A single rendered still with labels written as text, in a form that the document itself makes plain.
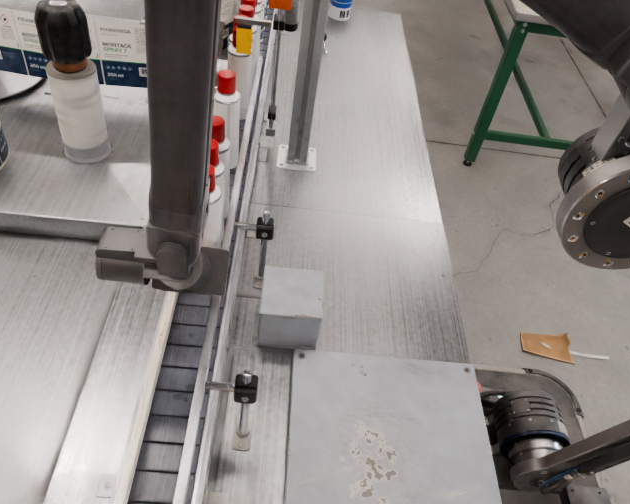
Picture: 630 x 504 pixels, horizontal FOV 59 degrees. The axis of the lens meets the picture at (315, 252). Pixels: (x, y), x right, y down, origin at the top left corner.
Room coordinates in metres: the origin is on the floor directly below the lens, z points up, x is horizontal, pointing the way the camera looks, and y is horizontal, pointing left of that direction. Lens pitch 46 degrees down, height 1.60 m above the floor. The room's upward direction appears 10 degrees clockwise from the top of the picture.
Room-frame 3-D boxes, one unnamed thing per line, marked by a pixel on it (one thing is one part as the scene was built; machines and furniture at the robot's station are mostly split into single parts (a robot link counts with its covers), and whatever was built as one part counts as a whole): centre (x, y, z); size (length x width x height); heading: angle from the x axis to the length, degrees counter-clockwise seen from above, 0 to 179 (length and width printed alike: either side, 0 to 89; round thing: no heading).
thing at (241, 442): (0.37, 0.06, 0.83); 0.06 x 0.03 x 0.01; 4
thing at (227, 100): (0.91, 0.21, 0.98); 0.05 x 0.05 x 0.20
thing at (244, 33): (1.03, 0.21, 1.09); 0.03 x 0.01 x 0.06; 96
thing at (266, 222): (0.66, 0.11, 0.91); 0.07 x 0.03 x 0.16; 96
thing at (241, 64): (1.09, 0.23, 0.98); 0.05 x 0.05 x 0.20
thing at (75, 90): (0.87, 0.49, 1.03); 0.09 x 0.09 x 0.30
